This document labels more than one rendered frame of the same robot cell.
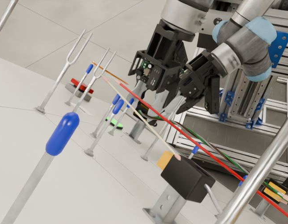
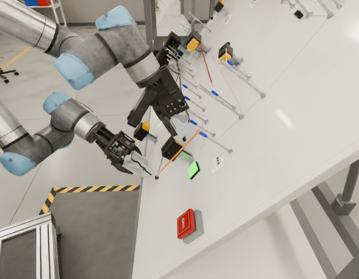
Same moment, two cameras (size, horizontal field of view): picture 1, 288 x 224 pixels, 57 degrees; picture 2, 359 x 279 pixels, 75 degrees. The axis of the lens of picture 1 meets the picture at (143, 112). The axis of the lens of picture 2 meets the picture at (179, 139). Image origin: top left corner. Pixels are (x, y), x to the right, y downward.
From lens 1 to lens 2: 0.86 m
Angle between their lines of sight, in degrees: 85
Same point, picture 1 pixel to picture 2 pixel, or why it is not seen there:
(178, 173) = (229, 49)
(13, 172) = (285, 32)
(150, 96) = not seen: outside the picture
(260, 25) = (62, 94)
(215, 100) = not seen: hidden behind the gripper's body
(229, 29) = (29, 143)
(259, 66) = not seen: hidden behind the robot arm
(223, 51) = (92, 117)
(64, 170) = (266, 51)
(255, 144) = (19, 262)
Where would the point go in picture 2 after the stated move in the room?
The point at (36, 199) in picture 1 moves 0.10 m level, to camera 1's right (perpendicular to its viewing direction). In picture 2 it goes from (280, 29) to (248, 23)
